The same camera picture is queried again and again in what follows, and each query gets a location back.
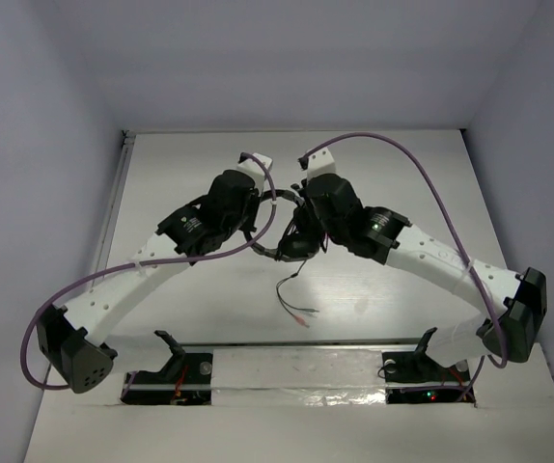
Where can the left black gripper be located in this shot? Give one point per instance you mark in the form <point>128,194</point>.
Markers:
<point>249,210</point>

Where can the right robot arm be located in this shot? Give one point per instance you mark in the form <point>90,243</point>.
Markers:
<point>511,305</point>

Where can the black headset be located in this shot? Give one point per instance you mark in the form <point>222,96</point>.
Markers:
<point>286,250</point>

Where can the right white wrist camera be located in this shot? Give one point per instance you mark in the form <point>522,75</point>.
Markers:
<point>318,163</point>

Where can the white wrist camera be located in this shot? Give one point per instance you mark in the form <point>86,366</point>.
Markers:
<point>318,163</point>
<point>253,165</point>

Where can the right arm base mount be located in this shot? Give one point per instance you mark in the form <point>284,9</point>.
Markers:
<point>411,377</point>

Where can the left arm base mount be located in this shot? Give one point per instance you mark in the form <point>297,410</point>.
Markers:
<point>184,380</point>

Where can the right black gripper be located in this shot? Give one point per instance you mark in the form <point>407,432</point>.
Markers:
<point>311,205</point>

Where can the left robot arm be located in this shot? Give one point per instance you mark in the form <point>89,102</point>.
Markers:
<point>72,337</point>

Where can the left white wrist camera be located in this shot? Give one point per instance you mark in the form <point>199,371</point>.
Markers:
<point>253,165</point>

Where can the metal rail with tape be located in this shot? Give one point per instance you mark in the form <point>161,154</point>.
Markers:
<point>297,375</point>

